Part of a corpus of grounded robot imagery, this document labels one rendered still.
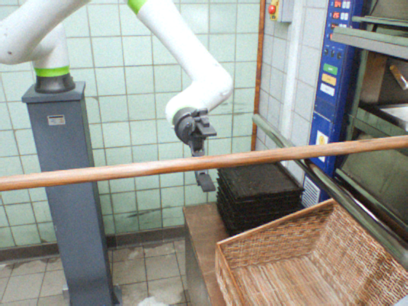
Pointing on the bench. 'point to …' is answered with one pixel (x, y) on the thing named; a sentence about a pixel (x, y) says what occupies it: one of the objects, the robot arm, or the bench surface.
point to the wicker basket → (232, 288)
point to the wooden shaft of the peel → (39, 179)
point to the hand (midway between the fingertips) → (208, 161)
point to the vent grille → (312, 194)
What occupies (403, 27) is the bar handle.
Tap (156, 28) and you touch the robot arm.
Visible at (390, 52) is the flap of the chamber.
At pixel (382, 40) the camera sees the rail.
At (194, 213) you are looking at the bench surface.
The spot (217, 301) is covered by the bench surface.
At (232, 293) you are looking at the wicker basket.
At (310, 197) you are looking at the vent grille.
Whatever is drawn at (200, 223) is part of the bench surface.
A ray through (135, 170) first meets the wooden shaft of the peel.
